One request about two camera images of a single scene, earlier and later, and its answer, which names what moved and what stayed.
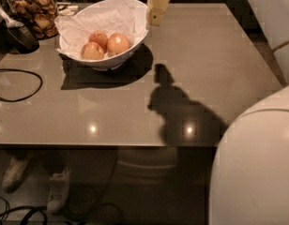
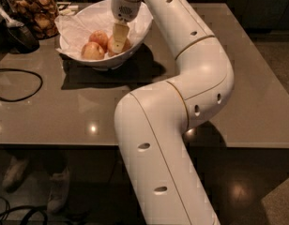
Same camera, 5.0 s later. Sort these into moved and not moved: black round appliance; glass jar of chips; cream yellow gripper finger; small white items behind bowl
Moved: cream yellow gripper finger
Not moved: glass jar of chips; black round appliance; small white items behind bowl
